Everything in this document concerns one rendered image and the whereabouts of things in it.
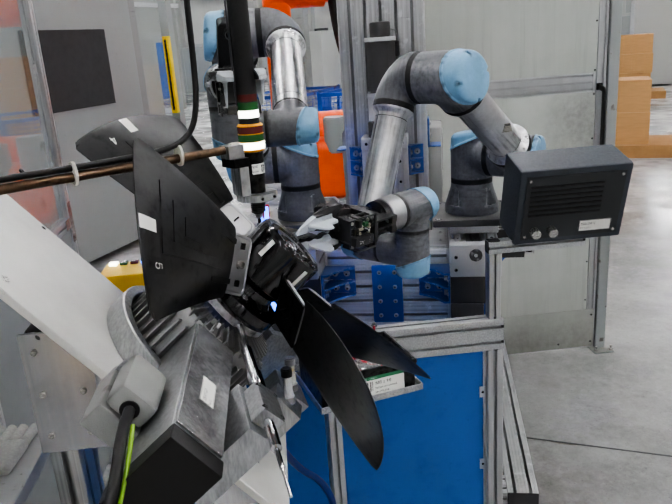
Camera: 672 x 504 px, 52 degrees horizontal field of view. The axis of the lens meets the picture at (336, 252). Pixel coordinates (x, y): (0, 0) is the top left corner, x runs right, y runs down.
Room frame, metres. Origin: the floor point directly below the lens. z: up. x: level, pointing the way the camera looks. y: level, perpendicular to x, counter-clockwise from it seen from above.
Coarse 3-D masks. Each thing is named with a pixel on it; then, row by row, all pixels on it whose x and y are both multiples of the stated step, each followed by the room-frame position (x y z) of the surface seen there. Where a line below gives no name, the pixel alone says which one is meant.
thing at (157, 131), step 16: (96, 128) 1.12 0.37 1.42; (112, 128) 1.14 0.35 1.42; (144, 128) 1.17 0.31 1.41; (160, 128) 1.19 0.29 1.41; (176, 128) 1.22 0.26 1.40; (80, 144) 1.08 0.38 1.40; (96, 144) 1.09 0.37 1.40; (128, 144) 1.13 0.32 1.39; (160, 144) 1.15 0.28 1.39; (192, 144) 1.19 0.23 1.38; (192, 160) 1.15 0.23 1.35; (208, 160) 1.17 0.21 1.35; (112, 176) 1.07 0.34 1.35; (128, 176) 1.08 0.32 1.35; (192, 176) 1.12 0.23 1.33; (208, 176) 1.14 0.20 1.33; (208, 192) 1.11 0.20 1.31; (224, 192) 1.12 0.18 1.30
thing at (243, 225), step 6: (228, 204) 1.11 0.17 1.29; (222, 210) 1.10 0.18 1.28; (228, 210) 1.10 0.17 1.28; (234, 210) 1.10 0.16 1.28; (228, 216) 1.09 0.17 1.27; (234, 216) 1.10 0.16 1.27; (240, 216) 1.10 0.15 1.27; (234, 222) 1.09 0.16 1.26; (240, 222) 1.09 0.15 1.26; (246, 222) 1.09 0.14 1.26; (240, 228) 1.08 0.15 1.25; (246, 228) 1.09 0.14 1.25; (252, 228) 1.09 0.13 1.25; (246, 234) 1.08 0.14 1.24
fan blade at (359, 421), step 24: (312, 312) 0.92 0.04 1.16; (312, 336) 0.93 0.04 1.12; (336, 336) 0.84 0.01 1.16; (312, 360) 0.93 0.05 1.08; (336, 360) 0.86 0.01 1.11; (336, 384) 0.88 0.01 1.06; (360, 384) 0.78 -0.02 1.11; (336, 408) 0.89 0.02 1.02; (360, 408) 0.82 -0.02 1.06; (360, 432) 0.84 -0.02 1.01
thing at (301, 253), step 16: (272, 224) 1.07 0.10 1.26; (256, 240) 1.02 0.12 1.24; (288, 240) 1.08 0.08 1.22; (256, 256) 1.01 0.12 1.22; (272, 256) 1.00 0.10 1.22; (288, 256) 1.00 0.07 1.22; (304, 256) 1.06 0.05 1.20; (256, 272) 1.00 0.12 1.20; (272, 272) 1.00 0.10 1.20; (288, 272) 1.00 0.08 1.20; (256, 288) 1.01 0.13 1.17; (272, 288) 1.00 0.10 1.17; (240, 304) 0.98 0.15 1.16; (256, 304) 1.01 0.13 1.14; (256, 320) 0.99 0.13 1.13; (272, 320) 1.02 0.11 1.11
